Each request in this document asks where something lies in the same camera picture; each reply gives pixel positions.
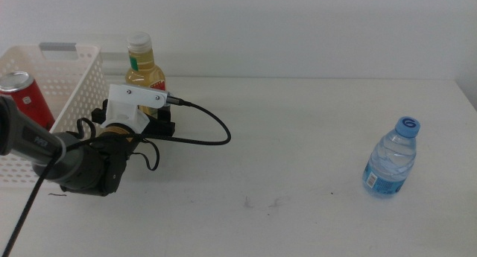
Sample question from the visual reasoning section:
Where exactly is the yellow tea bottle white cap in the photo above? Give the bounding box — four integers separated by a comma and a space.
124, 31, 167, 118

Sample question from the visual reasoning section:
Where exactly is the red cola can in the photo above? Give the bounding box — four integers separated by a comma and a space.
0, 71, 56, 131

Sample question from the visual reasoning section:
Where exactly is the clear water bottle blue cap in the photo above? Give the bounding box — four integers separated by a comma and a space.
361, 115, 421, 197

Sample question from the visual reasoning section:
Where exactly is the white perforated plastic basket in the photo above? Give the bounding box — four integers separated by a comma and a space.
0, 42, 111, 188

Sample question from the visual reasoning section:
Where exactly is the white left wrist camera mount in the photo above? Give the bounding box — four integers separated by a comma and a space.
100, 83, 170, 135

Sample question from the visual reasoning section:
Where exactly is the thin black cable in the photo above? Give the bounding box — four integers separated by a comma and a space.
75, 117, 161, 172

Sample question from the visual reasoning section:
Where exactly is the thick black braided cable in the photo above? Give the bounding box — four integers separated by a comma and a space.
0, 95, 233, 257

